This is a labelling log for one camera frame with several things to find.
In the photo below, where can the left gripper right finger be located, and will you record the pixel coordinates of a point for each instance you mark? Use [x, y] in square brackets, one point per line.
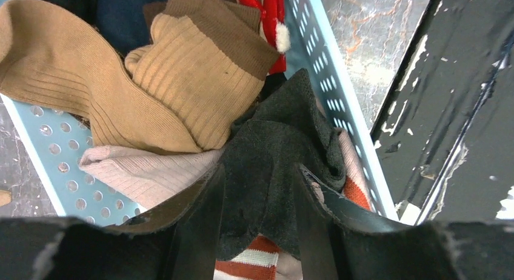
[341, 240]

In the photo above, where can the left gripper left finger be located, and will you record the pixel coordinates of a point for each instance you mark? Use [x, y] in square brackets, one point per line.
[174, 240]

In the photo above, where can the beige pink sock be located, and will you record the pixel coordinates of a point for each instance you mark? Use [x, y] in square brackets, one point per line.
[145, 177]

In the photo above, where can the red white striped sock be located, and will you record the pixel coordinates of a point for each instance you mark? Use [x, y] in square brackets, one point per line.
[265, 260]

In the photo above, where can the tan ribbed sock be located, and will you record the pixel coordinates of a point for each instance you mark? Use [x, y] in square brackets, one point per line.
[180, 94]

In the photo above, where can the light blue laundry basket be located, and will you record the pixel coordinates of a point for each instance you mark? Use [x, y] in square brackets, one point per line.
[55, 141]

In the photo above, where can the navy blue sock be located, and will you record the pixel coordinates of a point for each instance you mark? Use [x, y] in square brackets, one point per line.
[121, 22]

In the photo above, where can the red santa sock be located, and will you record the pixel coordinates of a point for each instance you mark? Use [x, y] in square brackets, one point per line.
[272, 27]

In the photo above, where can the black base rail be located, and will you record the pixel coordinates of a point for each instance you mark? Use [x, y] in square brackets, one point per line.
[445, 135]

